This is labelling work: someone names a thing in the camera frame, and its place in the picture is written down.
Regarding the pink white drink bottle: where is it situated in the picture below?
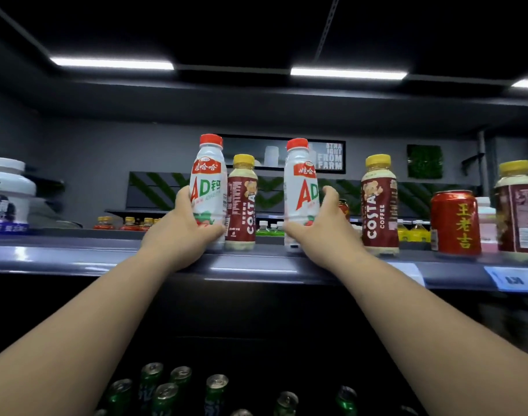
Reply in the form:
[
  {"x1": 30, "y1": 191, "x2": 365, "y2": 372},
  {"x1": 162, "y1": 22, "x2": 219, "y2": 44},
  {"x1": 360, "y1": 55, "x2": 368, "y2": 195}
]
[{"x1": 476, "y1": 197, "x2": 499, "y2": 254}]

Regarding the person's right forearm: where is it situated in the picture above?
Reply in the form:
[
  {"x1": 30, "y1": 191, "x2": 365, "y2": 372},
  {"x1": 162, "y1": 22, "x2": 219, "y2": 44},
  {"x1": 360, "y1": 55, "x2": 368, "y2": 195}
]
[{"x1": 333, "y1": 251, "x2": 528, "y2": 416}]

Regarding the person's left hand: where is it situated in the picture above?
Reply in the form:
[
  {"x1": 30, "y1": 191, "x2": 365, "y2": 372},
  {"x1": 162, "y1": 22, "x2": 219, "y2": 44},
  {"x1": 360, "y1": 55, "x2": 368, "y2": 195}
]
[{"x1": 139, "y1": 186, "x2": 225, "y2": 273}]

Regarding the person's right hand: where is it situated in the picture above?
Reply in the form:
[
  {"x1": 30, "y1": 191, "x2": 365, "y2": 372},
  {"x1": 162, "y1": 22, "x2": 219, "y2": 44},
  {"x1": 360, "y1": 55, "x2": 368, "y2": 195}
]
[{"x1": 284, "y1": 186, "x2": 368, "y2": 271}]

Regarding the blue shelf price tag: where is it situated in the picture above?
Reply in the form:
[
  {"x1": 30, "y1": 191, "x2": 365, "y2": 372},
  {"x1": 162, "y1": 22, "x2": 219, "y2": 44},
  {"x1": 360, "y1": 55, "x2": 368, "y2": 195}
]
[{"x1": 484, "y1": 266, "x2": 528, "y2": 293}]

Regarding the person's left forearm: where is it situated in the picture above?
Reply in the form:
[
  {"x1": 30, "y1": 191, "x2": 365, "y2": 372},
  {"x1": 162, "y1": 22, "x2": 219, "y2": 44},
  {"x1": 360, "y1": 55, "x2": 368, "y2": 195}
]
[{"x1": 0, "y1": 249, "x2": 178, "y2": 416}]

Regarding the dark grey display shelf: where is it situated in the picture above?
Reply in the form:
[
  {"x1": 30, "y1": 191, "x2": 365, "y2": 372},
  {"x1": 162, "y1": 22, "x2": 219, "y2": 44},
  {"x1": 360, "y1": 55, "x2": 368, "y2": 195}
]
[{"x1": 0, "y1": 236, "x2": 528, "y2": 295}]

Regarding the yellow-capped brown coffee bottle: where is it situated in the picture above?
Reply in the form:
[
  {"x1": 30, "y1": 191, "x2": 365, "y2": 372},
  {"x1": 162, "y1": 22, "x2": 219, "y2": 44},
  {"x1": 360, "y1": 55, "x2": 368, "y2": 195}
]
[
  {"x1": 224, "y1": 154, "x2": 259, "y2": 251},
  {"x1": 361, "y1": 154, "x2": 400, "y2": 256},
  {"x1": 494, "y1": 160, "x2": 528, "y2": 261}
]

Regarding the black framed wall sign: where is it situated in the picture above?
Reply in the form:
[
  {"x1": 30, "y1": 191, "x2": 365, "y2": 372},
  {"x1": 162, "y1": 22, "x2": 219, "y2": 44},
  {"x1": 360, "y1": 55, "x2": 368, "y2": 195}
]
[{"x1": 218, "y1": 134, "x2": 346, "y2": 174}]

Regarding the white red-capped milk drink bottle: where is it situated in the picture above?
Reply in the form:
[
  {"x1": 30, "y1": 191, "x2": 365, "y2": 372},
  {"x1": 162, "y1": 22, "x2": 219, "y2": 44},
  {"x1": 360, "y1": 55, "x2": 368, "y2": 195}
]
[
  {"x1": 189, "y1": 133, "x2": 228, "y2": 251},
  {"x1": 283, "y1": 138, "x2": 321, "y2": 252}
]

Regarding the group of green soda cans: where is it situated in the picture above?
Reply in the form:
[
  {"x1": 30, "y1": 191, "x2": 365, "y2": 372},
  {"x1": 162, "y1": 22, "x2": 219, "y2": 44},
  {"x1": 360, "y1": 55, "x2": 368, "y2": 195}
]
[{"x1": 93, "y1": 362, "x2": 420, "y2": 416}]

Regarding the white shelf price tag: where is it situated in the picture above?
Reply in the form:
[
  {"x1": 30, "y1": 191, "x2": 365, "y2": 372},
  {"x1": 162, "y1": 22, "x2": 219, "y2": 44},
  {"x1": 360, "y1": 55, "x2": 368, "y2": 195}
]
[{"x1": 387, "y1": 262, "x2": 426, "y2": 287}]

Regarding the green striped wall panel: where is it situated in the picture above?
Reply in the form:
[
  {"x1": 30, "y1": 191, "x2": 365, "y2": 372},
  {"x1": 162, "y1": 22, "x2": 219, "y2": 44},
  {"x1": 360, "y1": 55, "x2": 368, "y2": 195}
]
[{"x1": 126, "y1": 171, "x2": 481, "y2": 219}]

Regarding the large white milk jug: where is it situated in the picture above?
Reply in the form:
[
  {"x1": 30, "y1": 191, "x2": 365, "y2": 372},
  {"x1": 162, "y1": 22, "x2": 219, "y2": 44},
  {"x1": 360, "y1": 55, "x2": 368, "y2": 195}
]
[{"x1": 0, "y1": 157, "x2": 37, "y2": 234}]

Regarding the square green plant panel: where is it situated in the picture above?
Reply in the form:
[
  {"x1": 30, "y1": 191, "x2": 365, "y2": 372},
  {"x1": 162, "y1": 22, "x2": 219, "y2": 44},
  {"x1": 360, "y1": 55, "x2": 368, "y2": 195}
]
[{"x1": 407, "y1": 144, "x2": 443, "y2": 179}]

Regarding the red herbal tea can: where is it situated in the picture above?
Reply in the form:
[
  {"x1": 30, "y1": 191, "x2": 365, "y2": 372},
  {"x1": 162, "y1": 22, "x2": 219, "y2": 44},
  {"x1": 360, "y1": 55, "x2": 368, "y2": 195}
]
[{"x1": 430, "y1": 190, "x2": 482, "y2": 257}]

